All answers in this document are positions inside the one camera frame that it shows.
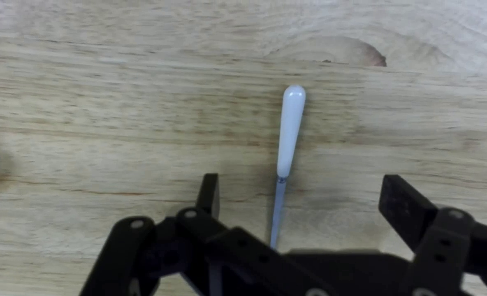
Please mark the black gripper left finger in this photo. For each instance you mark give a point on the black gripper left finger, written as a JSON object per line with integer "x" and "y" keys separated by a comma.
{"x": 213, "y": 259}

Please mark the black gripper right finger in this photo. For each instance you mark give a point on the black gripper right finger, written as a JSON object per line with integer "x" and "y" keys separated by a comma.
{"x": 447, "y": 242}

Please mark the white handled metal spoon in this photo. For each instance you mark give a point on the white handled metal spoon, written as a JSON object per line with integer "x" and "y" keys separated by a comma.
{"x": 291, "y": 122}

